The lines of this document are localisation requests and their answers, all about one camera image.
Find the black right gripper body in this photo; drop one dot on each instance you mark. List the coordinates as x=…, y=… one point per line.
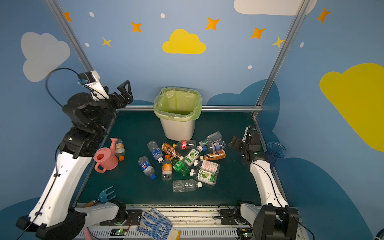
x=239, y=144

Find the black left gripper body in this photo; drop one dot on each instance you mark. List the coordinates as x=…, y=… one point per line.
x=116, y=98

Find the brown tea bottle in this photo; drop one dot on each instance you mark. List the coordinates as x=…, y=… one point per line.
x=213, y=156

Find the small bottle orange cap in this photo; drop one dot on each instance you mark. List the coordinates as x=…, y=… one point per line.
x=120, y=150

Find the brown coffee bottle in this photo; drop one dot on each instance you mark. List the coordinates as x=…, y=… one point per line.
x=169, y=150

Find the clear bottle white cap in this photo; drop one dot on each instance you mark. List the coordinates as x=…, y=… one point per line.
x=181, y=186

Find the clear bottle blue cap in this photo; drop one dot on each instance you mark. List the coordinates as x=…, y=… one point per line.
x=146, y=167

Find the clear bottle orange label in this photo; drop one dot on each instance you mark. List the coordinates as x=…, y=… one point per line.
x=167, y=168

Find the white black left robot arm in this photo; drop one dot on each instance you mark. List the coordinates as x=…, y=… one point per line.
x=53, y=218

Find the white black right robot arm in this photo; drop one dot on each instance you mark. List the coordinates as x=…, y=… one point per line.
x=275, y=220

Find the green bin liner bag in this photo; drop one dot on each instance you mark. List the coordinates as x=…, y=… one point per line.
x=178, y=104

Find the white trash bin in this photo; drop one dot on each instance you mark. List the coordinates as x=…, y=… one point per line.
x=178, y=131

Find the clear bottle green cap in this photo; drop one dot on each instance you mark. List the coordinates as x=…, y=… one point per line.
x=217, y=136

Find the clear bottle pink label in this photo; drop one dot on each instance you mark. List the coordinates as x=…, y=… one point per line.
x=207, y=166

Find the clear bottle green lime label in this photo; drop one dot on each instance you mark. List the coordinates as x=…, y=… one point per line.
x=203, y=176

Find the clear bottle red label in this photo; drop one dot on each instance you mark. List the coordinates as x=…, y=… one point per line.
x=185, y=145

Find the pink watering can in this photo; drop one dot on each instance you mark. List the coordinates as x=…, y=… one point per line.
x=106, y=159

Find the green plastic bottle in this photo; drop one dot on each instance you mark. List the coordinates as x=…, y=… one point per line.
x=180, y=167

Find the blue toy garden rake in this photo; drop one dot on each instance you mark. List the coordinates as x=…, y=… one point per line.
x=105, y=196

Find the blue dotted work glove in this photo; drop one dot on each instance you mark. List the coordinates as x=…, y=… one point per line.
x=157, y=226

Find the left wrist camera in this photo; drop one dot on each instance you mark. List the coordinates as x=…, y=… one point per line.
x=91, y=81

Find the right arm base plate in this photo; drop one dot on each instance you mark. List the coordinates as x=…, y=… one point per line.
x=234, y=217

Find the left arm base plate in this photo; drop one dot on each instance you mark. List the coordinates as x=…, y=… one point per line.
x=129, y=218

